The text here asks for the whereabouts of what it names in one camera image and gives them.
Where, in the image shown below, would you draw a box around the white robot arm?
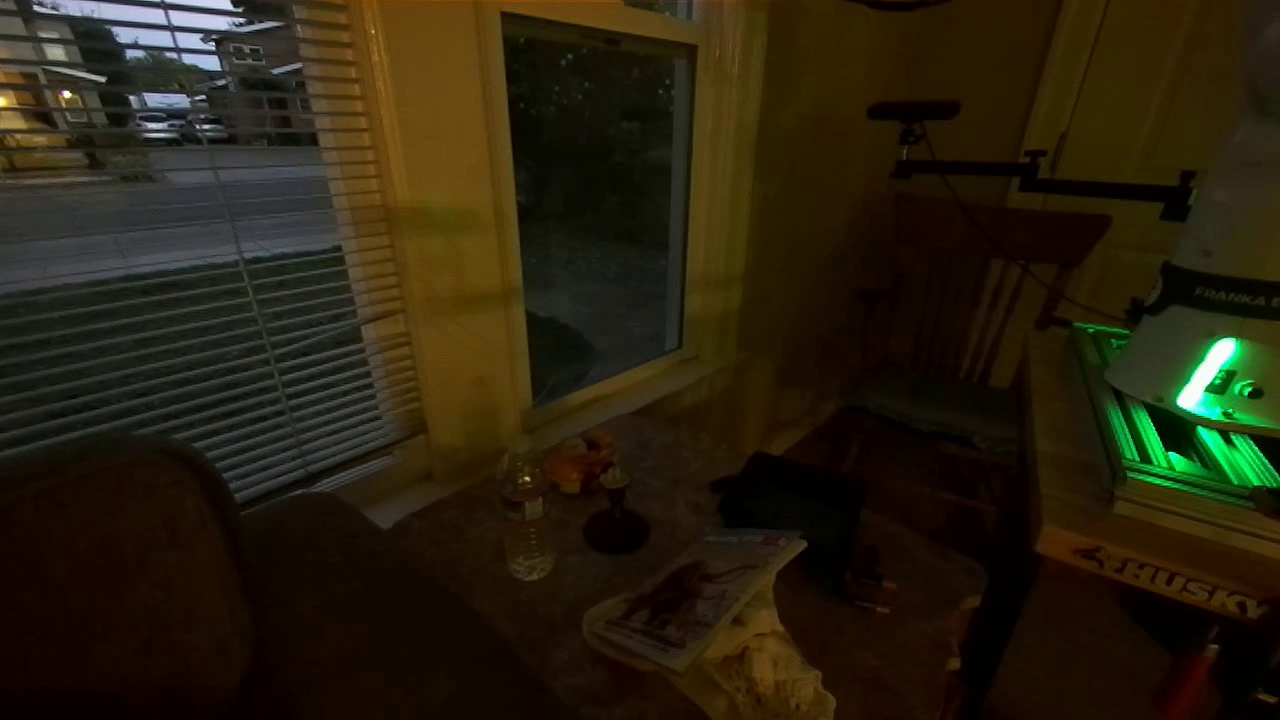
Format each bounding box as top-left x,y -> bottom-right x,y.
1105,0 -> 1280,435

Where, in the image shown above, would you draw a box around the left window white blinds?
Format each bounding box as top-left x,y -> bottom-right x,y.
0,0 -> 424,501

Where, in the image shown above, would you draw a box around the orange small toy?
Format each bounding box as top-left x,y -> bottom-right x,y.
542,433 -> 619,494

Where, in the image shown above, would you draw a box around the clear plastic water bottle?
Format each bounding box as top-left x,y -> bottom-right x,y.
499,452 -> 555,585

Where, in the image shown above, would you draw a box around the black bag on table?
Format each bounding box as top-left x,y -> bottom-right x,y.
712,452 -> 863,552

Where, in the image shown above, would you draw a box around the crumpled white paper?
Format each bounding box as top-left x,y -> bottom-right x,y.
684,617 -> 837,720

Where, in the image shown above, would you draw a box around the wooden chair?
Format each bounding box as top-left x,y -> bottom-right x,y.
846,194 -> 1112,524

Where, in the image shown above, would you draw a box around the Husky work cart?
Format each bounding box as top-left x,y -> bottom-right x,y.
958,322 -> 1280,720

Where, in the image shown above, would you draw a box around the dark sofa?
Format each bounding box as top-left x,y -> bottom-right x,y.
0,441 -> 567,720

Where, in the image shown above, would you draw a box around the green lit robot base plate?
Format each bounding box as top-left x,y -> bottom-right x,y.
1070,322 -> 1280,508

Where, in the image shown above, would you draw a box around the red handled tool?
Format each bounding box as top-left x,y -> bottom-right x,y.
1153,629 -> 1221,720

